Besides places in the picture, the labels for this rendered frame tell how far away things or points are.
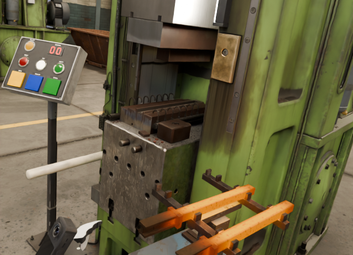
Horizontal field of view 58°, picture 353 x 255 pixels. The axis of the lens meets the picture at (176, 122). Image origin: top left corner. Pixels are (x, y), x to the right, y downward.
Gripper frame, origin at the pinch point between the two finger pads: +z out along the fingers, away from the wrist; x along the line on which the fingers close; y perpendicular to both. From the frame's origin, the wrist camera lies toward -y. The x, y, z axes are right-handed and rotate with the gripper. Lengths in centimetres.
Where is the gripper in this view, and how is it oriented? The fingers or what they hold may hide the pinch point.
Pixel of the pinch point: (118, 237)
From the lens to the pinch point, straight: 73.4
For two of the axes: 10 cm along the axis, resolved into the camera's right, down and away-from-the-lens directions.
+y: -1.3, 9.4, 3.0
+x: 6.2, 3.2, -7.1
